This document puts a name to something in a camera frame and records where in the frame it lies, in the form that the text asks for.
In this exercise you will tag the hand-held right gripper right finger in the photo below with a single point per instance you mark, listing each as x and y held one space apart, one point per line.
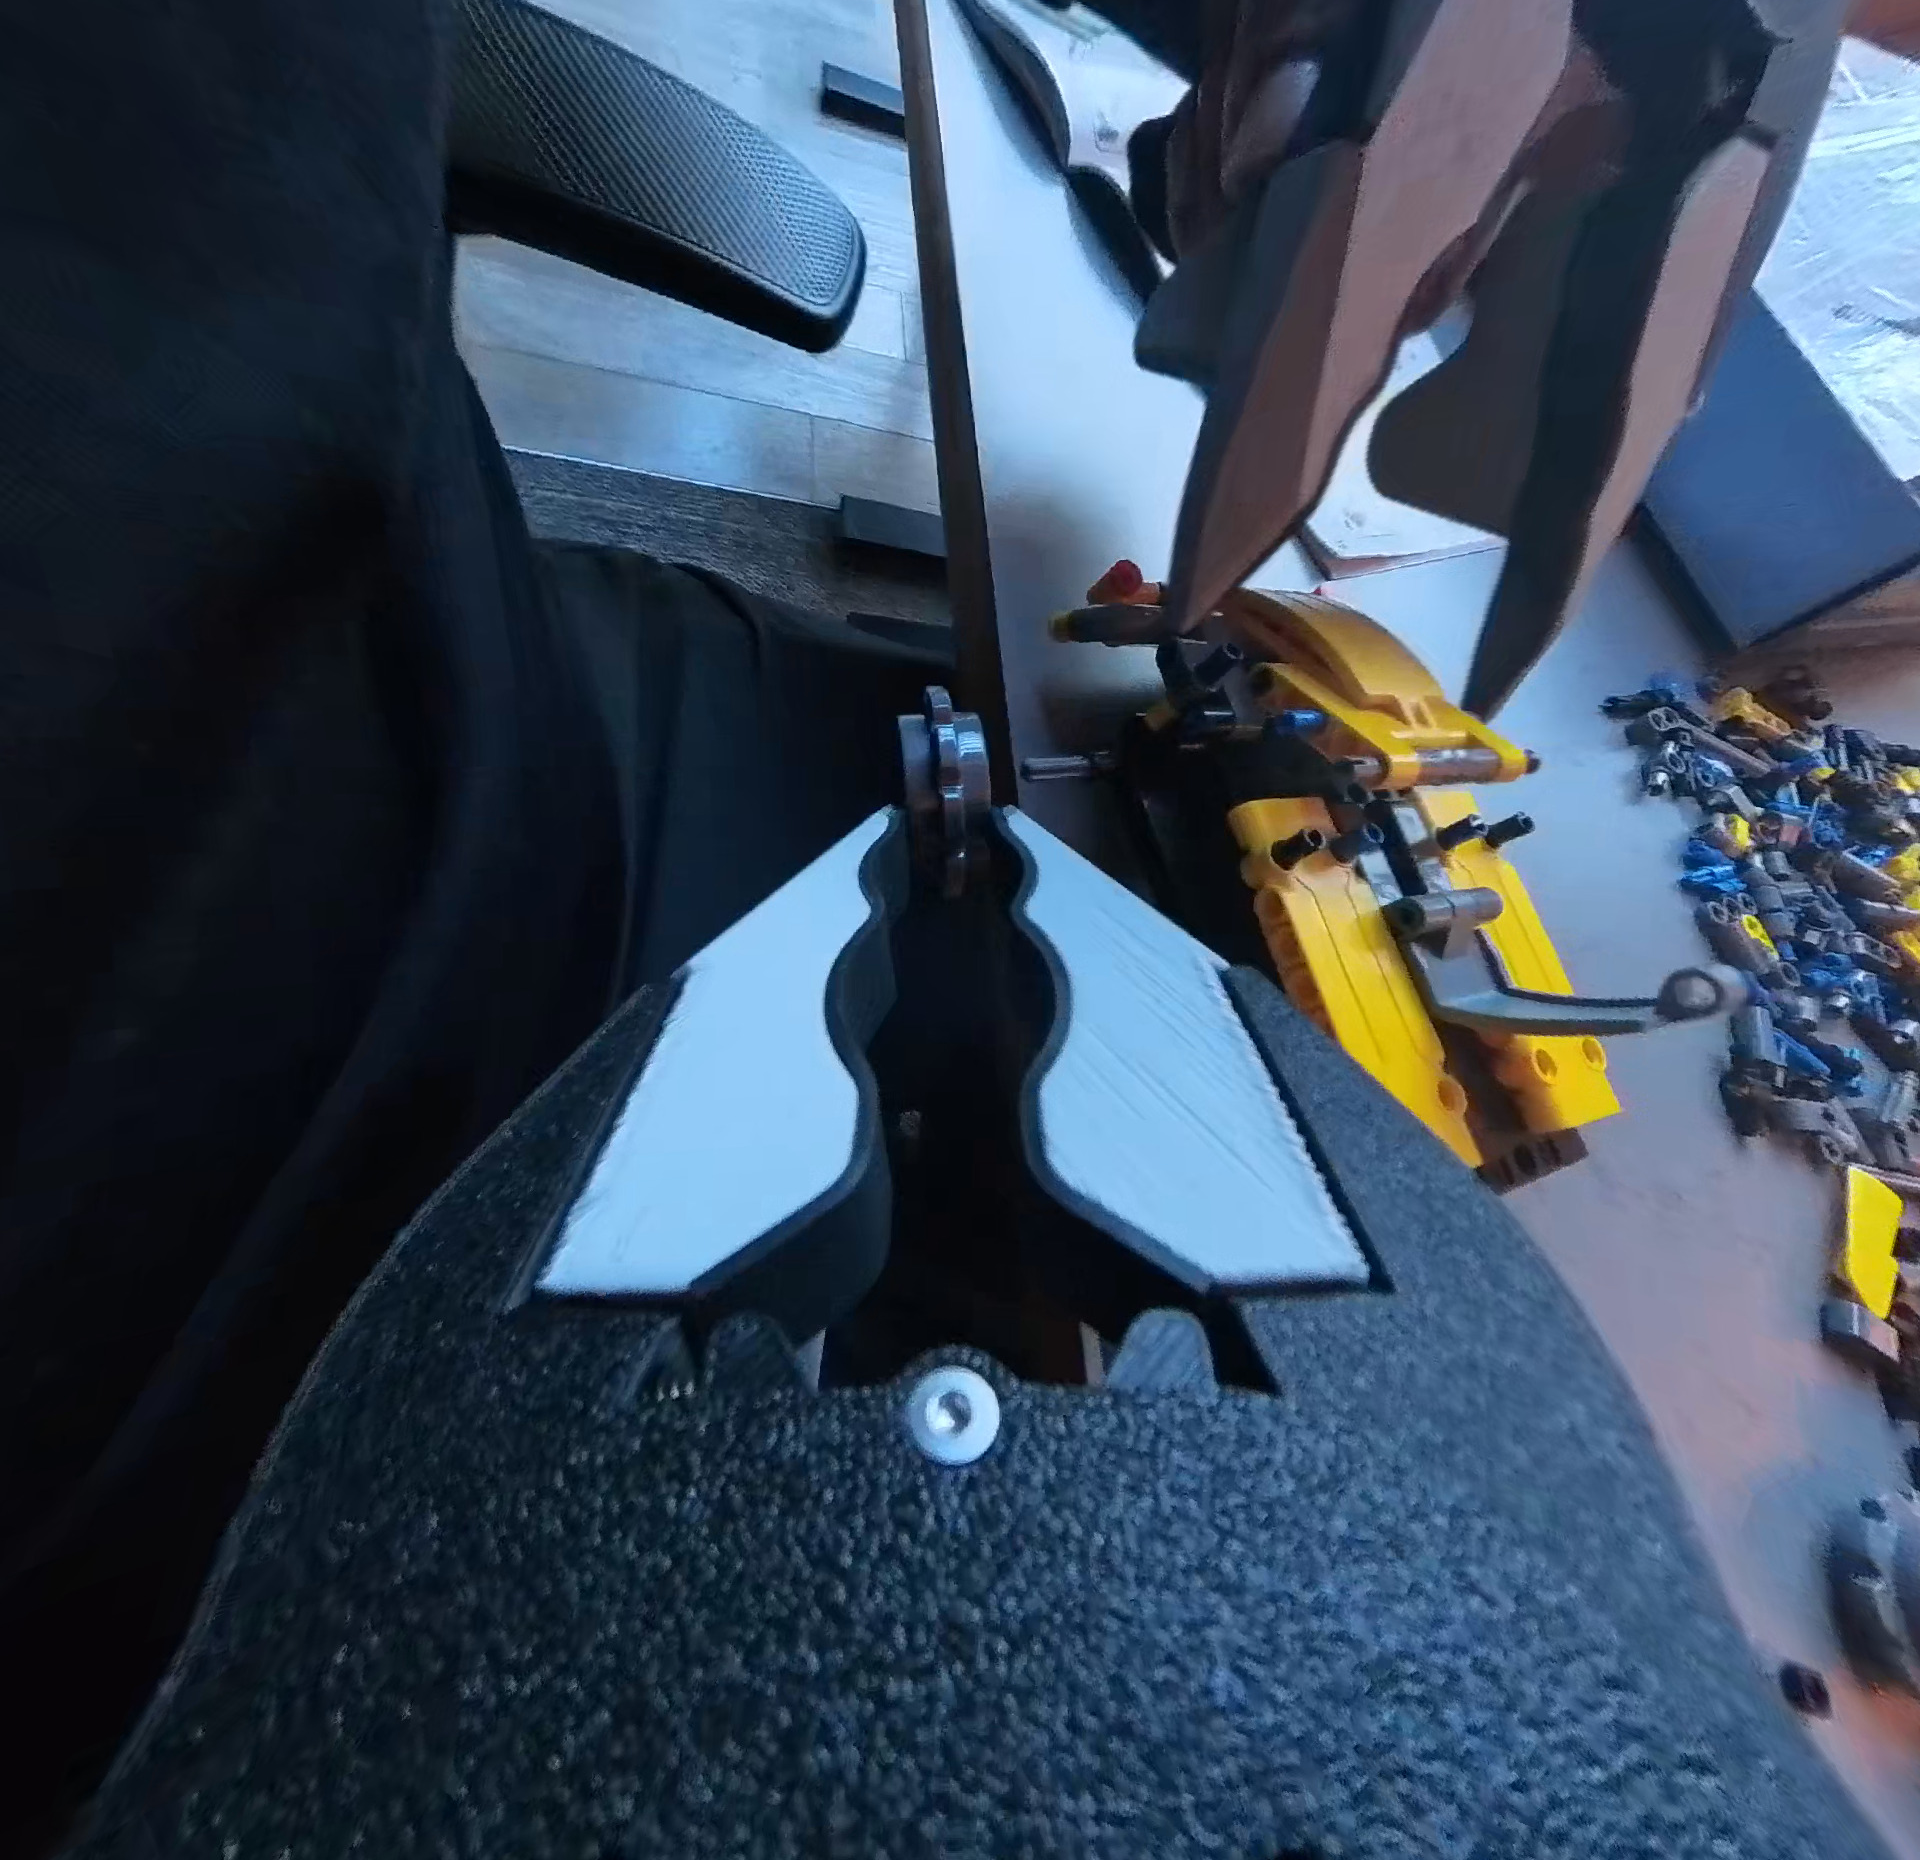
1185 1140

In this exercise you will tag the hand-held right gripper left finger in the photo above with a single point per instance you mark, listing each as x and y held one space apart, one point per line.
721 1140

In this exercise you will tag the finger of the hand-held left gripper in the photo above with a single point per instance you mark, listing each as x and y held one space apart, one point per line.
1395 211
1681 360

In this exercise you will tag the yellow toy vehicle model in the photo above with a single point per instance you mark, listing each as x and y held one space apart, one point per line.
1350 961

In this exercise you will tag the grey toothed wheel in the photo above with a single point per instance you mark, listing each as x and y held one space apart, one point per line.
1874 1590
949 780

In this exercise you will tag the grey desk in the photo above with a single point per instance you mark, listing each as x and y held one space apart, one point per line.
1650 1291

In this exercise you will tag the person's left hand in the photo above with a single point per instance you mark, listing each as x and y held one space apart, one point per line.
1261 104

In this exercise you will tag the blue cardboard kit box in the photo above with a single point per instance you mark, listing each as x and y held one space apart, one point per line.
1785 511

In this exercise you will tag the clear plastic bag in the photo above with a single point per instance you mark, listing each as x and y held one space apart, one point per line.
1861 240

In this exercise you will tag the white instruction booklet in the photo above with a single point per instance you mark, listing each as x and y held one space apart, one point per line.
1395 541

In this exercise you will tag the pile of small building pieces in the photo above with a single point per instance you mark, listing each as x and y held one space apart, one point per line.
1801 870

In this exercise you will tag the person's dark clothing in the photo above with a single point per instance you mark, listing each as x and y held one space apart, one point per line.
225 690

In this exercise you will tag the yellow curved panel piece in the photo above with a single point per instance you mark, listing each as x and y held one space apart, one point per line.
1869 1244

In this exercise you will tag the black office chair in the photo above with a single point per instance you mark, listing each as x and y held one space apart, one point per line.
675 164

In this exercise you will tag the small black connector piece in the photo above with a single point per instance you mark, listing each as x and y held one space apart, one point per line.
1805 1689

